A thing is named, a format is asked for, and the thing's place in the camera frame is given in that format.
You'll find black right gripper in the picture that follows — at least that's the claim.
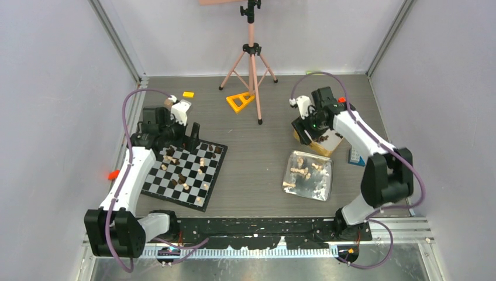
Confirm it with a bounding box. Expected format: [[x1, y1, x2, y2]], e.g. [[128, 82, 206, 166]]
[[292, 107, 330, 146]]

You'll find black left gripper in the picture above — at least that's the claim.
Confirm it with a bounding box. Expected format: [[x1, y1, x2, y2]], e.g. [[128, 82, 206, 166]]
[[160, 111, 200, 152]]

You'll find yellow tin box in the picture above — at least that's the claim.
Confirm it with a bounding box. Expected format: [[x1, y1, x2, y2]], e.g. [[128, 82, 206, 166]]
[[306, 129, 343, 157]]

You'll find black white chess board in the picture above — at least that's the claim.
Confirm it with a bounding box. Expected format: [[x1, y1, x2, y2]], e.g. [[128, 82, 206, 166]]
[[141, 140, 228, 212]]

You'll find silver metal tray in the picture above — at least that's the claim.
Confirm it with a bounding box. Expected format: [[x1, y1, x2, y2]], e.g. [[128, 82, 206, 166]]
[[281, 150, 333, 201]]

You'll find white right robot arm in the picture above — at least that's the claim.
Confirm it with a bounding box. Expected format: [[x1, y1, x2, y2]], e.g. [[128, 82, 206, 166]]
[[289, 87, 414, 240]]

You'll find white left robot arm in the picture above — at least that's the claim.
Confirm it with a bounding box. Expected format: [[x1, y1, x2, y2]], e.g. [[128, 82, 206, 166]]
[[84, 103, 199, 258]]

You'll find small brown wooden cube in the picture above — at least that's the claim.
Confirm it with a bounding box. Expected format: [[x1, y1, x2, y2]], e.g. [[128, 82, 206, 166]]
[[163, 99, 174, 109]]

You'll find small yellow block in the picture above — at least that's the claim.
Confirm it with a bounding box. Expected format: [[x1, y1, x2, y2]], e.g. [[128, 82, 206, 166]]
[[182, 91, 195, 98]]

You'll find light piece on tray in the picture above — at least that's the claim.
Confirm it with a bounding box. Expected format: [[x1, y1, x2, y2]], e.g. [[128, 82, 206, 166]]
[[290, 167, 308, 176]]

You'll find blue lego brick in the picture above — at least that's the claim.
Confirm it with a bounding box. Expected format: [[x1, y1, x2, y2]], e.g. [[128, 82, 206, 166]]
[[347, 146, 366, 167]]

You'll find orange red clip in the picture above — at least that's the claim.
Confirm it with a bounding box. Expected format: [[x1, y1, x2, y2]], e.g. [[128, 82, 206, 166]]
[[107, 169, 120, 181]]

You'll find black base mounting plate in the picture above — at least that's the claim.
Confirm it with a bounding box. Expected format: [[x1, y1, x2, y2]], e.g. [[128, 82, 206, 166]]
[[160, 217, 372, 250]]

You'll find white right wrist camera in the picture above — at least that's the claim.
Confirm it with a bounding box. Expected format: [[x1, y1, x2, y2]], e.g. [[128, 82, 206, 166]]
[[289, 95, 312, 120]]

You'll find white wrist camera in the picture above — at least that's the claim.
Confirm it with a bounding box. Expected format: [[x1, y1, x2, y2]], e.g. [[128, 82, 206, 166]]
[[289, 95, 312, 120], [167, 95, 192, 126]]

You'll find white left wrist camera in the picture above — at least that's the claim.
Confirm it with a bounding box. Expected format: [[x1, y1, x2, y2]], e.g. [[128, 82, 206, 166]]
[[167, 95, 192, 126]]

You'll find yellow triangular frame block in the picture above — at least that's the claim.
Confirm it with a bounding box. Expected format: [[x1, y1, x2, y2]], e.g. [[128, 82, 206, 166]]
[[226, 92, 255, 114]]

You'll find pink camera tripod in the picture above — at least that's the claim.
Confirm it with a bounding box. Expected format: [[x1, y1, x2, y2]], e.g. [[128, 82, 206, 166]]
[[218, 0, 278, 125]]

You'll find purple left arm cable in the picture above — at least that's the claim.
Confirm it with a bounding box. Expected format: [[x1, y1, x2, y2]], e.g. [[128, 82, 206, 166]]
[[104, 88, 212, 273]]

